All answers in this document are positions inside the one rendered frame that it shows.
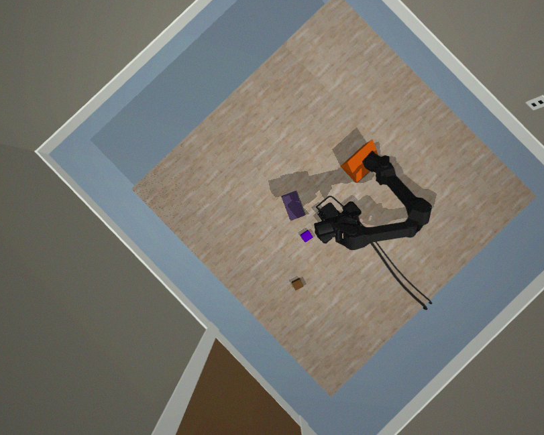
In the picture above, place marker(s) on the purple cube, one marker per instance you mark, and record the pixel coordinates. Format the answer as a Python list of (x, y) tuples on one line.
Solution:
[(306, 236)]

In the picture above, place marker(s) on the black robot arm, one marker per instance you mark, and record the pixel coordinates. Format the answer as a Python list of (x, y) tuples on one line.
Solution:
[(356, 236)]

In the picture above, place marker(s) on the purple flat rectangular slab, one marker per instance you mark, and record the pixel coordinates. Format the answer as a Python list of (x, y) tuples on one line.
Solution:
[(293, 205)]

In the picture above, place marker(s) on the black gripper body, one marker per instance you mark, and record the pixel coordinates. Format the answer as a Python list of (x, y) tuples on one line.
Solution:
[(350, 209)]

